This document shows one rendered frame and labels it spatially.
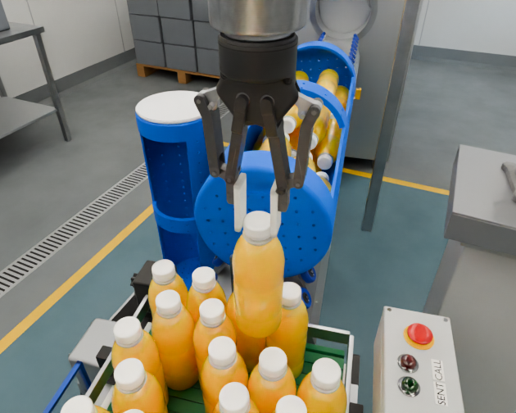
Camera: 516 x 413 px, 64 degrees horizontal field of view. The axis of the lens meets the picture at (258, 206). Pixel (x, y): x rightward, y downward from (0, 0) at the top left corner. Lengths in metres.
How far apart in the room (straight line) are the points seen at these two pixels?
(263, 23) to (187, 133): 1.09
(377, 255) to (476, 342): 1.21
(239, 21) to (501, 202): 0.83
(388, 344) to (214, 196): 0.41
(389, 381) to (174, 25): 4.35
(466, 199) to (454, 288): 0.27
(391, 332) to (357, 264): 1.71
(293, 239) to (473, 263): 0.50
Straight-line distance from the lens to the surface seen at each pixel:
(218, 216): 0.84
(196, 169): 1.51
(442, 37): 5.96
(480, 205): 1.05
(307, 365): 0.86
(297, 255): 0.85
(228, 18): 0.38
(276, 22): 0.37
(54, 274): 2.51
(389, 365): 0.64
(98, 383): 0.79
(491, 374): 1.44
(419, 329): 0.68
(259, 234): 0.51
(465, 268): 1.16
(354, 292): 2.22
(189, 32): 4.62
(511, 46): 6.00
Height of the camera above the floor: 1.62
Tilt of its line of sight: 36 degrees down
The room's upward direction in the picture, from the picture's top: straight up
